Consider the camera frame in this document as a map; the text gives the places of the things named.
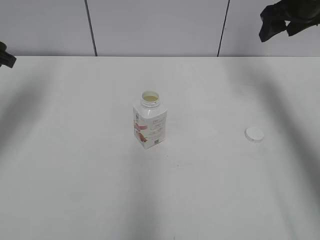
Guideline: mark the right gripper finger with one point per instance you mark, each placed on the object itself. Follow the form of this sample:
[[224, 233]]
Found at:
[[271, 23], [294, 28]]

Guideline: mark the white bottle cap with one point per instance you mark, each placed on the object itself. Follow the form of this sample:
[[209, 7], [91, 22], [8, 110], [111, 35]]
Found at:
[[254, 134]]

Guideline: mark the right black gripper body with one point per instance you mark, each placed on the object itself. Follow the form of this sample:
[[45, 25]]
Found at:
[[297, 11]]

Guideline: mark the white yili changqing bottle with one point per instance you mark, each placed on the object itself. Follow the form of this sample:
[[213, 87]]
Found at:
[[149, 119]]

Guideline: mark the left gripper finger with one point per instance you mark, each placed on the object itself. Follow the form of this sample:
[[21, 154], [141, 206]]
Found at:
[[6, 59]]

